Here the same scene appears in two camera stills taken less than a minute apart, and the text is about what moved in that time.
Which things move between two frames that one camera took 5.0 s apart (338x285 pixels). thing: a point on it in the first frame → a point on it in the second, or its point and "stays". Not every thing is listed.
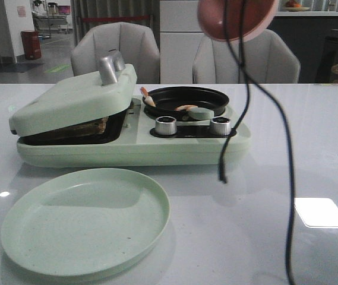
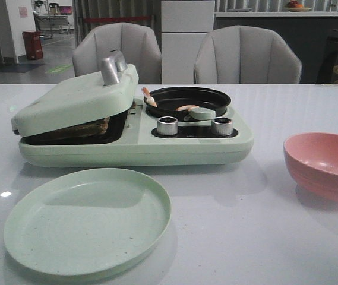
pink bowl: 258,16 → 324,165
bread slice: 94,127 stays
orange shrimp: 186,107 stays
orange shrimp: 148,98 stays
